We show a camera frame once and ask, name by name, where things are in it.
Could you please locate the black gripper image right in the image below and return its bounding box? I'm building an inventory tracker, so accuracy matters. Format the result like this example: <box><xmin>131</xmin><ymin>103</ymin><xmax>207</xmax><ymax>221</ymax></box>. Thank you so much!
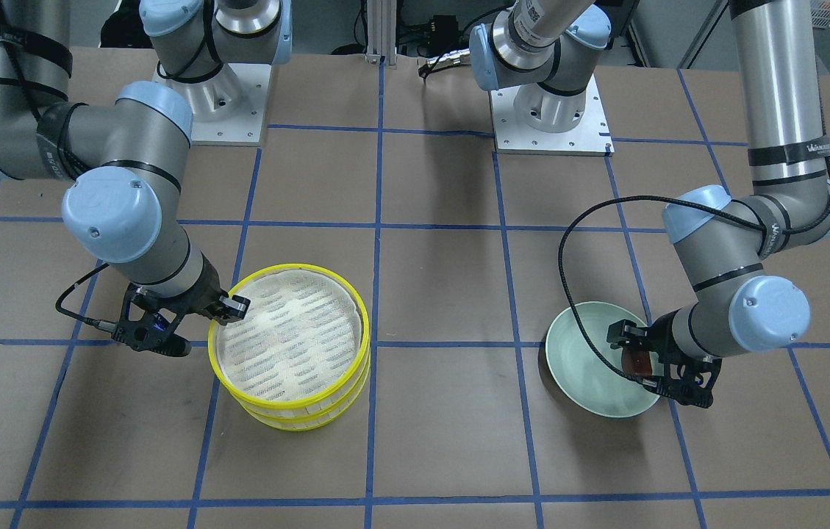
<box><xmin>607</xmin><ymin>312</ymin><xmax>723</xmax><ymax>409</ymax></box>

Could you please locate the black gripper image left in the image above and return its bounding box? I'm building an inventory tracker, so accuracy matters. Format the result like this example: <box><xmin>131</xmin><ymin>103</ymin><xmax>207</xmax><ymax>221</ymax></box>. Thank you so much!
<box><xmin>111</xmin><ymin>285</ymin><xmax>251</xmax><ymax>358</ymax></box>

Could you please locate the brown chocolate bun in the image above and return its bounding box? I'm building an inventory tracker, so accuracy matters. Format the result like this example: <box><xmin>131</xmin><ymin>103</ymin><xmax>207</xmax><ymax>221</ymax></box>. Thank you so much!
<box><xmin>622</xmin><ymin>348</ymin><xmax>654</xmax><ymax>378</ymax></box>

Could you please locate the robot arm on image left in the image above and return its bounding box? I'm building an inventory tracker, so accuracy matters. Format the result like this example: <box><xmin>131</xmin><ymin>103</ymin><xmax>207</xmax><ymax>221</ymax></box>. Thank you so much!
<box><xmin>0</xmin><ymin>1</ymin><xmax>293</xmax><ymax>357</ymax></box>

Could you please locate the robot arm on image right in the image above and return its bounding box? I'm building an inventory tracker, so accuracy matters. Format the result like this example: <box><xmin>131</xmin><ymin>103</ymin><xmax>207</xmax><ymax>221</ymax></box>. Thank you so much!
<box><xmin>468</xmin><ymin>1</ymin><xmax>830</xmax><ymax>409</ymax></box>

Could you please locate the yellow bamboo steamer base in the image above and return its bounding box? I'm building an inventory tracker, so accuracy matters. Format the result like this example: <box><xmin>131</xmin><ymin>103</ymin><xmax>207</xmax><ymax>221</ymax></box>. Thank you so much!
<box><xmin>235</xmin><ymin>357</ymin><xmax>371</xmax><ymax>432</ymax></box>

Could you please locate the pale green plate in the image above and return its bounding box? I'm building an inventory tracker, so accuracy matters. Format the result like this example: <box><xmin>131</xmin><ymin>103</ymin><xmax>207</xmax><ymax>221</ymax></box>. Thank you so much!
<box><xmin>545</xmin><ymin>301</ymin><xmax>659</xmax><ymax>418</ymax></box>

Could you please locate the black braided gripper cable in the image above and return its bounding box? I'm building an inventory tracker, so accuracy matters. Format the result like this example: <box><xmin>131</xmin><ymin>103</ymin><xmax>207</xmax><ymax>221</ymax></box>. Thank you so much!
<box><xmin>558</xmin><ymin>158</ymin><xmax>830</xmax><ymax>383</ymax></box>

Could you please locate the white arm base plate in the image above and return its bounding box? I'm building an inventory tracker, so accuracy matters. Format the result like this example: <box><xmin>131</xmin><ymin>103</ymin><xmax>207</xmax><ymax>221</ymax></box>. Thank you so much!
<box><xmin>489</xmin><ymin>76</ymin><xmax>615</xmax><ymax>156</ymax></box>
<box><xmin>152</xmin><ymin>63</ymin><xmax>273</xmax><ymax>146</ymax></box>

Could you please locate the aluminium frame post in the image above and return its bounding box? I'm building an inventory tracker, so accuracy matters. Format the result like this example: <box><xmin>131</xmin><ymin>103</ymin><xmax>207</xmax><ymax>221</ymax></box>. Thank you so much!
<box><xmin>364</xmin><ymin>0</ymin><xmax>398</xmax><ymax>69</ymax></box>

